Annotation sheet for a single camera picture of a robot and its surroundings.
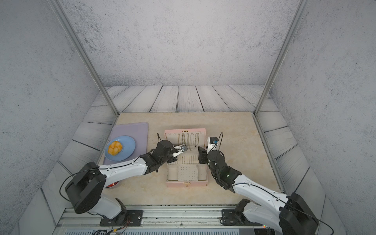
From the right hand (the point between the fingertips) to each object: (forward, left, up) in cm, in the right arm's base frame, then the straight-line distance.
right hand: (202, 147), depth 80 cm
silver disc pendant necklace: (+6, +8, -1) cm, 10 cm away
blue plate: (+11, +50, -17) cm, 53 cm away
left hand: (+4, +15, -6) cm, 17 cm away
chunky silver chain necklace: (+6, +11, -1) cm, 13 cm away
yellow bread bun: (+8, +56, -13) cm, 58 cm away
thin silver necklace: (+6, +6, -2) cm, 8 cm away
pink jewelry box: (-8, +9, -11) cm, 17 cm away
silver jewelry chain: (+6, +4, -1) cm, 7 cm away
